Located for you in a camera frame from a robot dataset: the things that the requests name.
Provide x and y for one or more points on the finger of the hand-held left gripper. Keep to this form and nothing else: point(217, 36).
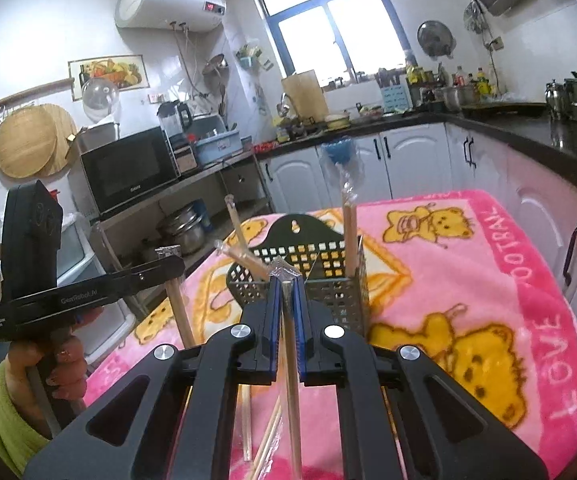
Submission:
point(161, 270)

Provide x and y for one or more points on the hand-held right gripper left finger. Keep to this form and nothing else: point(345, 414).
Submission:
point(271, 330)

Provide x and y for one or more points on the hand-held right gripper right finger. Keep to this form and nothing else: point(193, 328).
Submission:
point(301, 330)

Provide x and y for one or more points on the wooden chopsticks pair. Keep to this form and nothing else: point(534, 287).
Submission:
point(268, 440)
point(289, 360)
point(243, 260)
point(351, 240)
point(234, 225)
point(246, 425)
point(181, 310)

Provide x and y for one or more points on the green plastic utensil holder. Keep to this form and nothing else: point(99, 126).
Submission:
point(333, 290)

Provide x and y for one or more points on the hanging kitchen utensils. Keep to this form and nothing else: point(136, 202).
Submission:
point(475, 17)

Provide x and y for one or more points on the person's left hand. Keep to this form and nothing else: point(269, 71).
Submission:
point(66, 360)

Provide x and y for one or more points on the stacked steel pots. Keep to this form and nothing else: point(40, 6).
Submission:
point(183, 230)

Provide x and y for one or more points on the round wooden boards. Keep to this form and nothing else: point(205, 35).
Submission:
point(31, 140)

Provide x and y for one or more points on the black microwave oven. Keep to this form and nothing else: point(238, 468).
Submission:
point(128, 172)

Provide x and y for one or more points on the blue dish rack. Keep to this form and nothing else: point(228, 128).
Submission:
point(218, 146)

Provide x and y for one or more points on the black blender jug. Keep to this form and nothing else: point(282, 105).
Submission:
point(174, 117)

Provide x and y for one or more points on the clear glass bowl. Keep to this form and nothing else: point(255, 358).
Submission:
point(99, 97)

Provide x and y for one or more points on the red chili peppers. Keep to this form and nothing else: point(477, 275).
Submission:
point(264, 147)

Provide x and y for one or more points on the pink printed bear blanket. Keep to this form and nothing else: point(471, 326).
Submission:
point(468, 270)

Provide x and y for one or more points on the white kitchen cabinets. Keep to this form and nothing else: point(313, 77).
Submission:
point(418, 165)

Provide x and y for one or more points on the hanging steel ladle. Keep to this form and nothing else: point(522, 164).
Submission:
point(214, 70)

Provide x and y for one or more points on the wooden cutting board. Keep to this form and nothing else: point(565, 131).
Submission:
point(306, 95)

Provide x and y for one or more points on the blue knife holder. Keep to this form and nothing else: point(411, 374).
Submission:
point(397, 97)

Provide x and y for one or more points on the white water heater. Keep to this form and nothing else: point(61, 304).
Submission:
point(168, 2)

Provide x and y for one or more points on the steel mixing bowl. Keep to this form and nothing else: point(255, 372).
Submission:
point(456, 97)

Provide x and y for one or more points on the kitchen window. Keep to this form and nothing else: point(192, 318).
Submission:
point(333, 20)

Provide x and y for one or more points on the yellow bottle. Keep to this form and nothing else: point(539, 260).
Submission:
point(482, 82)

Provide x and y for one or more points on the hanging steel pot lid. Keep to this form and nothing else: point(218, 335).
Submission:
point(436, 37)

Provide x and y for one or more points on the steel teapot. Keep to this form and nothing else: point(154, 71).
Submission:
point(554, 100)

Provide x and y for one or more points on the wooden wall rail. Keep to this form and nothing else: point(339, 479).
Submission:
point(18, 97)

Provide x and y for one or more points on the fruit wall poster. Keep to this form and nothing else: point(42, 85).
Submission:
point(108, 74)

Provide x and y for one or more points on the green wall organizer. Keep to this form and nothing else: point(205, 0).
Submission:
point(253, 56)

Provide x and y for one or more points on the wall power socket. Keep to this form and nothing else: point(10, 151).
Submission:
point(495, 43)

